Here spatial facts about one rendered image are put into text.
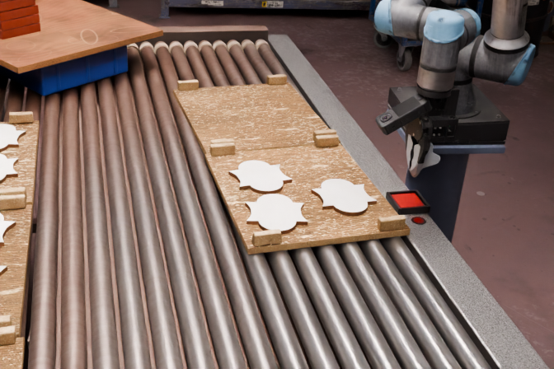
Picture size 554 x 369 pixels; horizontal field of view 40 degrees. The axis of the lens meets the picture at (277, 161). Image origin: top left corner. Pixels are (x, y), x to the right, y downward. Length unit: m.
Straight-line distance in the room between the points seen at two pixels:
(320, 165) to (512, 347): 0.67
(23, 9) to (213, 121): 0.67
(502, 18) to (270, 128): 0.65
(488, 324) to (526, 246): 2.05
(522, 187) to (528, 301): 0.95
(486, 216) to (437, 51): 2.13
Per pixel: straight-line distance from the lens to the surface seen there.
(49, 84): 2.20
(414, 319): 1.40
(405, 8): 1.68
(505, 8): 2.01
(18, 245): 1.53
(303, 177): 1.74
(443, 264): 1.55
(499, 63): 2.08
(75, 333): 1.33
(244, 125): 1.98
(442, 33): 1.54
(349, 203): 1.64
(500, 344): 1.39
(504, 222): 3.59
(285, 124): 2.00
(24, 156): 1.85
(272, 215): 1.57
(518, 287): 3.19
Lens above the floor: 1.77
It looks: 27 degrees down
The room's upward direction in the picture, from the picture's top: 4 degrees clockwise
